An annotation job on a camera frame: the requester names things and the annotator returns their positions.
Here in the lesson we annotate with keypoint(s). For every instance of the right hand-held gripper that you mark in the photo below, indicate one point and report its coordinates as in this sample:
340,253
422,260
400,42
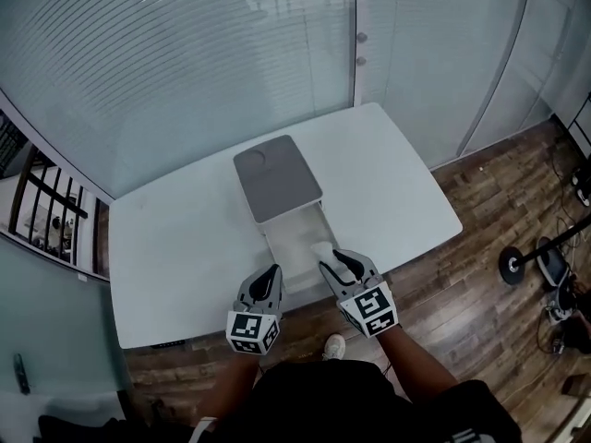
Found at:
369,309

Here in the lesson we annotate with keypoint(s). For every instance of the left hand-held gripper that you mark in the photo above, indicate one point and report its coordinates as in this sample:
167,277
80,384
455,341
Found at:
251,332

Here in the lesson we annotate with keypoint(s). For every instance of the small white item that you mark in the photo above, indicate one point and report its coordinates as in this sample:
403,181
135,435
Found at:
322,253

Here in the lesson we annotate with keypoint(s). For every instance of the white box with grey lid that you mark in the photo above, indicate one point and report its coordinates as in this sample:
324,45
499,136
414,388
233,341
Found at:
277,183

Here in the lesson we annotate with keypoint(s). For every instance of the person's left forearm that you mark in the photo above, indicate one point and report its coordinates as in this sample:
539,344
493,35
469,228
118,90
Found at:
244,369

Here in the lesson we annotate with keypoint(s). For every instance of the person's right forearm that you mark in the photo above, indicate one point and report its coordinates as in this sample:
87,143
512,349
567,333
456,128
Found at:
415,362

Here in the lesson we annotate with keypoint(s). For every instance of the small brown floor box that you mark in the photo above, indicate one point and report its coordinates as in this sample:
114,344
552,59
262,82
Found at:
575,384

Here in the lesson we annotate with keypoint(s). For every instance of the person's white shoe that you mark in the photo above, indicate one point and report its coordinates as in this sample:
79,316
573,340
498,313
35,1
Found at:
334,346

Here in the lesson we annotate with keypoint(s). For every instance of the table control panel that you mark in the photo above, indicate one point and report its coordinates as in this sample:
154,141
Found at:
168,343

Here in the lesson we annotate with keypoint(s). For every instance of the person's black clothing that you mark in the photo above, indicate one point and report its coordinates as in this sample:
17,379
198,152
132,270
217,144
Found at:
351,404

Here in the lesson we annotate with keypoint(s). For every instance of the black stand with round base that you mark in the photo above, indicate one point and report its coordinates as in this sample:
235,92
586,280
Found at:
515,262

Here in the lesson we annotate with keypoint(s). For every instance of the round silver door fitting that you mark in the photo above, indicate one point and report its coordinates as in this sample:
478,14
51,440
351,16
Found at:
362,37
361,60

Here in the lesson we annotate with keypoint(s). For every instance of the black bag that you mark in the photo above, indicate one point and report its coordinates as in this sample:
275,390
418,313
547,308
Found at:
78,428

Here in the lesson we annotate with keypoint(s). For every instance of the black metal railing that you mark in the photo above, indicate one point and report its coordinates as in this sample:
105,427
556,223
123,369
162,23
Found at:
37,192

